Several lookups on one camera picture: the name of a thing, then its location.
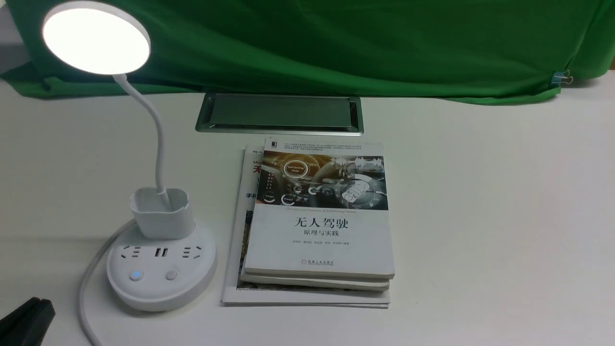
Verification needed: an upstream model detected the large bottom paperback book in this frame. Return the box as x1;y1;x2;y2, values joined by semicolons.
221;145;391;309

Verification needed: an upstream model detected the blue binder clip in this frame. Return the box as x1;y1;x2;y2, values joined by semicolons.
550;70;575;88

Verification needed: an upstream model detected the green backdrop cloth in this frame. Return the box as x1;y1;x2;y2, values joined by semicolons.
0;0;615;105

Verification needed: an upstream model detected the white middle book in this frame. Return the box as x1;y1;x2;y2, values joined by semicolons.
240;208;390;292

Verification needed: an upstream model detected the metal desk cable hatch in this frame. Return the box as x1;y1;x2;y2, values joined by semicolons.
195;92;365;136

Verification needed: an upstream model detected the white book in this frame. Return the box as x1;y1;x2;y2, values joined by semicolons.
244;137;395;280
240;208;390;292

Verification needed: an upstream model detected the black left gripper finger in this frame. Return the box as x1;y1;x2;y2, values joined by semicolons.
0;297;56;346

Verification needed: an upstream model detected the white lamp power cable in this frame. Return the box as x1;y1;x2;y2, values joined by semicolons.
78;219;137;346

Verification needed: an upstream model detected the white desk lamp with sockets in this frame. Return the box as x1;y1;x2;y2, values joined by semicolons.
42;0;218;314

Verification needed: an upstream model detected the white top book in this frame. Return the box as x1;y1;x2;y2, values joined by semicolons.
244;137;395;280

